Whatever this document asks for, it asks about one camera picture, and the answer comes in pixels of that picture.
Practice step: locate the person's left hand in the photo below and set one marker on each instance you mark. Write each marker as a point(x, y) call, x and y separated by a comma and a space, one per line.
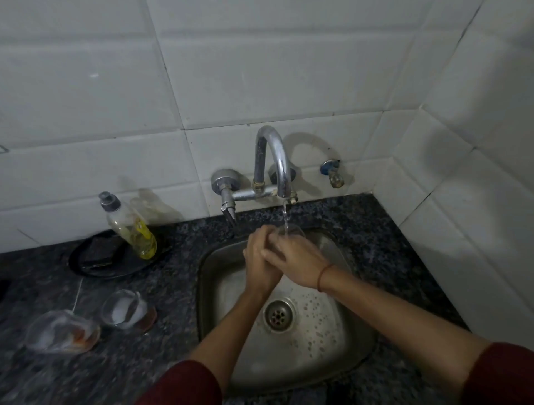
point(259, 271)

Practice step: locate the person's right hand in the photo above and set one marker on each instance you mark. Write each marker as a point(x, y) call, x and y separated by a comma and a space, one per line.
point(302, 263)

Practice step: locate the person's left fingers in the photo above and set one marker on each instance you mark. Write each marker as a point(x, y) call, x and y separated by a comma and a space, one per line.
point(258, 240)

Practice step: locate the person's right fingers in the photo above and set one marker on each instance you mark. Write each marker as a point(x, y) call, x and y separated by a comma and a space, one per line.
point(280, 249)

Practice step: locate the clear drinking glass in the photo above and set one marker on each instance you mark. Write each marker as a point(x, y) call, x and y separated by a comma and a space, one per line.
point(294, 230)

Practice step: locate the person's left forearm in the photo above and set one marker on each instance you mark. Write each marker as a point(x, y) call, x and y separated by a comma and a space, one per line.
point(233, 333)

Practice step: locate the person's right forearm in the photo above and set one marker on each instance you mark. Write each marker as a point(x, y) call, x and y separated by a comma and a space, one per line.
point(396, 321)

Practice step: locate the steel sink drain strainer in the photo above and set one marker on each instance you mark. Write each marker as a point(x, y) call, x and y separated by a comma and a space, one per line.
point(278, 315)

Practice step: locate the steel sink basin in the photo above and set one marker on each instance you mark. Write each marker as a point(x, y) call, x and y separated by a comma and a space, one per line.
point(317, 346)

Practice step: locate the yellow dish soap bottle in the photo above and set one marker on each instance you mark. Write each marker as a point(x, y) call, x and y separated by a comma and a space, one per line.
point(135, 233)

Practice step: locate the clear glass cup with residue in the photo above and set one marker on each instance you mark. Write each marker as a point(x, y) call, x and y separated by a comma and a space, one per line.
point(62, 331)
point(125, 311)

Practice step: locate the black round plate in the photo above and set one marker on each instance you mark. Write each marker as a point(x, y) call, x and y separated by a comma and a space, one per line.
point(108, 269)

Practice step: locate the dark sponge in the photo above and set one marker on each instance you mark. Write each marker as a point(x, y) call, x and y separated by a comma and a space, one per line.
point(102, 252)

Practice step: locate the dark red left sleeve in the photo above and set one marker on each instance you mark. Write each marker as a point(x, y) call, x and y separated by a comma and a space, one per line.
point(183, 386)

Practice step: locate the dark red sleeve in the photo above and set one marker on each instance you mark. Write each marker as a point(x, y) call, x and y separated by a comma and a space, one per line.
point(502, 375)
point(183, 386)

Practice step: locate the thin white stick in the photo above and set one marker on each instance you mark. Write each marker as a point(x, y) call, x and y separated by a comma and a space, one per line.
point(77, 296)

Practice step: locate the dark red right sleeve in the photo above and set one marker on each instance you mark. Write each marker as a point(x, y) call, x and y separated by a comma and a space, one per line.
point(502, 375)

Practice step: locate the chrome wall faucet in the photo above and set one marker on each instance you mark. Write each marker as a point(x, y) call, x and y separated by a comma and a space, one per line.
point(275, 154)

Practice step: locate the blue wall valve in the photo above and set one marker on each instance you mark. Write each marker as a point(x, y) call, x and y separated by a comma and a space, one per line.
point(333, 172)

